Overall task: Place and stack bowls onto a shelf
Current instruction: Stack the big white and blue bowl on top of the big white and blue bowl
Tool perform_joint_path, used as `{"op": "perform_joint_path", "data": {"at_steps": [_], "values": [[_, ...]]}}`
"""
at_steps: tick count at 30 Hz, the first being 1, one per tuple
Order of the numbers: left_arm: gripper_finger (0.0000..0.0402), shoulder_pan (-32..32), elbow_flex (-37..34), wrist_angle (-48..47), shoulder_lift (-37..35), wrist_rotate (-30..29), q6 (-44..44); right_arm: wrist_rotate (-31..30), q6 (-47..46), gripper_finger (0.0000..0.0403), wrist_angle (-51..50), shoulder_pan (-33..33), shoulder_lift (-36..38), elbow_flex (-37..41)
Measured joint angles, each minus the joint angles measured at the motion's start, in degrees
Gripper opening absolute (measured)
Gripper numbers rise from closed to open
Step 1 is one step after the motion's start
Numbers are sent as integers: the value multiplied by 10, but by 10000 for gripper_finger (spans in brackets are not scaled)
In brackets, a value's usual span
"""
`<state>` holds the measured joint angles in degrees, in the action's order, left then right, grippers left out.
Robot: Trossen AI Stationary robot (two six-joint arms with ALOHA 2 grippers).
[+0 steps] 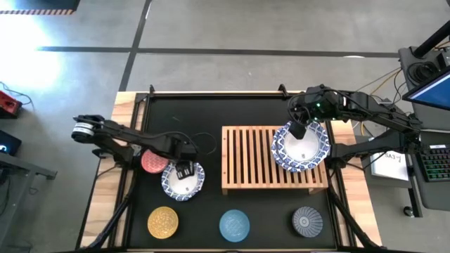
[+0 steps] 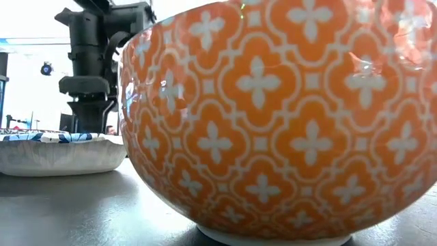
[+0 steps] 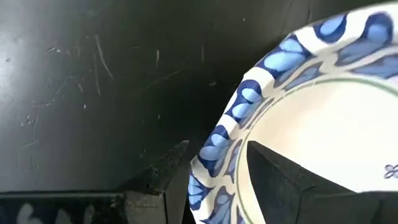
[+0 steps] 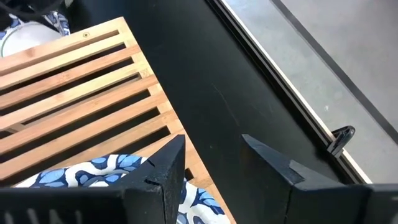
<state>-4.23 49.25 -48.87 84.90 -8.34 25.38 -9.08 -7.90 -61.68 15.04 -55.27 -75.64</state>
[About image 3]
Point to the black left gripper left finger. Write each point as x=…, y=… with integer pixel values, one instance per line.
x=149, y=199

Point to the blue patterned paper bowl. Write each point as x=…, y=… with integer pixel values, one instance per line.
x=326, y=124

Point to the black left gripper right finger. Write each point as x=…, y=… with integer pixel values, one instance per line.
x=295, y=199

